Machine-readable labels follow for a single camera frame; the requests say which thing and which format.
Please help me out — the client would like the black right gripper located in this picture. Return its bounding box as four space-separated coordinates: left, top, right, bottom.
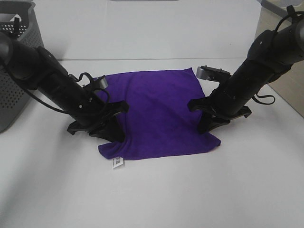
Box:
187 97 252 133

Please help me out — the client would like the grey perforated plastic basket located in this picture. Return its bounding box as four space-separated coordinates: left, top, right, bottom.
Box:
0 0 47 133

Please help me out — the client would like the beige storage box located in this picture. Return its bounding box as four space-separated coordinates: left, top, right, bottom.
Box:
256 0 304 93

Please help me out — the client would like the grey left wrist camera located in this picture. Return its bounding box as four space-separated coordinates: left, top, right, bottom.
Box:
83 76 108 91

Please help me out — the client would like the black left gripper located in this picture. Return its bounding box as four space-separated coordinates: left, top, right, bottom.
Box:
67 101 129 143

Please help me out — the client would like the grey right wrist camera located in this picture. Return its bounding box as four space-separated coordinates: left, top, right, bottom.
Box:
196 65 231 83

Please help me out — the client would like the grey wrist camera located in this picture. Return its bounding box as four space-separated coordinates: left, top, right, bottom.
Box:
83 76 108 91
196 65 231 83

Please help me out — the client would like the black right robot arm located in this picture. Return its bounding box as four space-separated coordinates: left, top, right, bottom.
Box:
188 6 304 133

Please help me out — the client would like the white towel care label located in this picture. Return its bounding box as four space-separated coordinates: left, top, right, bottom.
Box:
112 157 124 170

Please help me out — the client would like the purple microfiber towel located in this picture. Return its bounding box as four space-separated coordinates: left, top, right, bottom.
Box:
98 68 221 160

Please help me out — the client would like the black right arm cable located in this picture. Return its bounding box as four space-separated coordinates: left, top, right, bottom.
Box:
253 6 300 105

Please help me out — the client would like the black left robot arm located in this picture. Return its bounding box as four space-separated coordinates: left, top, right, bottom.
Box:
0 33 129 142

